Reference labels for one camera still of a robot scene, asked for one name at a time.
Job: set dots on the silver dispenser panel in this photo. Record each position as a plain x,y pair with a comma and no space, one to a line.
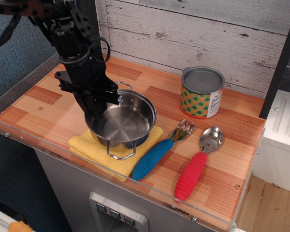
111,216

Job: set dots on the yellow folded rag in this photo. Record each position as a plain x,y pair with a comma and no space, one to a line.
89,148

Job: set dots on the blue handled fork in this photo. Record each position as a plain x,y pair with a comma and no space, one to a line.
147,163

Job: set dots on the white toy sink unit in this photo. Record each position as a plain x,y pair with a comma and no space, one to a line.
272,161

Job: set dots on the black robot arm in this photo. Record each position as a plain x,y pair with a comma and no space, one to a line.
78,47

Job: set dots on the clear acrylic table guard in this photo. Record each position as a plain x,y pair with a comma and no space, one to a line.
29,180

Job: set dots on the orange object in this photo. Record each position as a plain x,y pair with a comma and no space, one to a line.
19,226

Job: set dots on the red handled spoon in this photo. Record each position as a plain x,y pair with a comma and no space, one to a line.
210,141

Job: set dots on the white aluminium rail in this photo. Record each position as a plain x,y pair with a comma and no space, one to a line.
5,219

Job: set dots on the grey toy fridge cabinet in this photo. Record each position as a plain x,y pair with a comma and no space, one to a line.
73,179

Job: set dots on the green orange patterned can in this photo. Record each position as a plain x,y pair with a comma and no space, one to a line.
201,91

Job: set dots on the silver steel pot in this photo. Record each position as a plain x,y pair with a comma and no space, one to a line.
123,127

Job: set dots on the dark vertical post right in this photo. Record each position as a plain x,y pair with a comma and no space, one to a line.
277,77

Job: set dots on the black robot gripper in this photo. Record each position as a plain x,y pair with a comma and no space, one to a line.
85,77

